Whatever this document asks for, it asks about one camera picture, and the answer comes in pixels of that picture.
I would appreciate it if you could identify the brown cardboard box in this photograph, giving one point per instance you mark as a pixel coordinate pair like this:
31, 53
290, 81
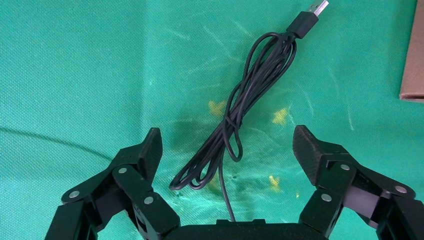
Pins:
414, 66

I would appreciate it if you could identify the green table cloth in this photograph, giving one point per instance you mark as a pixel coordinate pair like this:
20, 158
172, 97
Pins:
82, 66

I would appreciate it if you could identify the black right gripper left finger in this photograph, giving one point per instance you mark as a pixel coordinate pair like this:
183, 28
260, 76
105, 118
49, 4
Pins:
129, 185

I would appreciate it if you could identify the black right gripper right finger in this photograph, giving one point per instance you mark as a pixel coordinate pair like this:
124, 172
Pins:
338, 175

